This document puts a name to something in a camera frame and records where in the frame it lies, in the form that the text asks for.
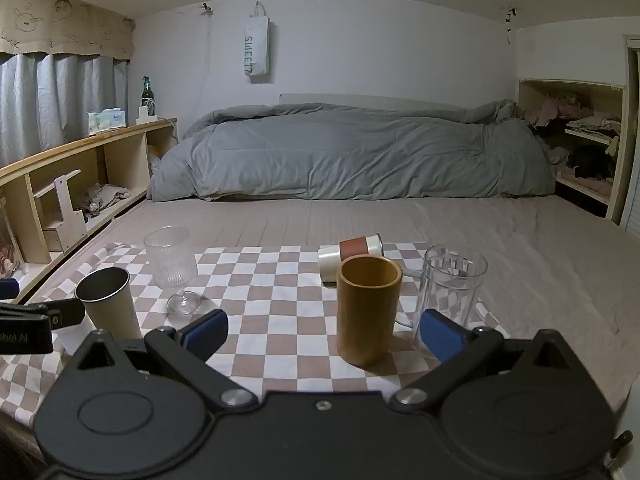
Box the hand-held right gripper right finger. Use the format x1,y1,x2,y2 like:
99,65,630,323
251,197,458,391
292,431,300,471
391,309,577,407

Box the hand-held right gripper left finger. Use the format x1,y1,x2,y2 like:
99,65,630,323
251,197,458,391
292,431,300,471
74,308,255,409

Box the cream cup with brown sleeve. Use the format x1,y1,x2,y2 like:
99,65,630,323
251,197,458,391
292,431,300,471
318,233,385,284

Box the steel cup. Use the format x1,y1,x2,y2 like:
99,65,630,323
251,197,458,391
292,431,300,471
74,267,144,341

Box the wooden cup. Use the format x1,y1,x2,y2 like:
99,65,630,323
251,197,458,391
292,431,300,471
335,254,404,367

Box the clear glass mug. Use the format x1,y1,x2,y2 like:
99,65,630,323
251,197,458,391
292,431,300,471
397,244,489,359

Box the checkered cloth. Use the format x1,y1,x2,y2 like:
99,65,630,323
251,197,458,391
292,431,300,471
0,241,512,428

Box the ribbed glass goblet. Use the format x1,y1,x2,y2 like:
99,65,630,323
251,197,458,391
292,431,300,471
143,226,202,316

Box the wooden stand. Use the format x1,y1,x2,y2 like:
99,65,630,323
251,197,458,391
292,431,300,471
32,169,89,252

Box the crumpled beige cloth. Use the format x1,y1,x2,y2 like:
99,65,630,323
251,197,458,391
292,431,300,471
75,183,135,221

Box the wooden bedside shelf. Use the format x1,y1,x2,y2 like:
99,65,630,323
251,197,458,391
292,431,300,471
0,117,179,306

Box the grey curtain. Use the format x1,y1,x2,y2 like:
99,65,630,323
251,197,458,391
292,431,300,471
0,53,132,167

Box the tissue box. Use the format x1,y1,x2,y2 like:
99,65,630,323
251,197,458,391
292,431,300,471
87,108,126,135

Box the grey duvet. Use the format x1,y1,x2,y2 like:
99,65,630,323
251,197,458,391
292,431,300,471
148,99,557,202

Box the dark folded clothes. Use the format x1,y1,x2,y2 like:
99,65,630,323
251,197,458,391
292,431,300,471
562,145,617,182

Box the pile of folded clothes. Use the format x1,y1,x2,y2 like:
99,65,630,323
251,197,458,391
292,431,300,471
529,91,623,157

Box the beige printed valance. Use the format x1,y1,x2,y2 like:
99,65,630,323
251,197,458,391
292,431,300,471
0,0,136,60

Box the wooden shelf with clothes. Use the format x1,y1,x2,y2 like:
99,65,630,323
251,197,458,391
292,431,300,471
516,16,640,226

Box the white hanging bag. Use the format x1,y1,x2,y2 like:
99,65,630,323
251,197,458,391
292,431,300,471
243,2,271,84

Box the white wall cable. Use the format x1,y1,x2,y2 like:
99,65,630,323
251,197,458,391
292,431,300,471
197,3,215,122

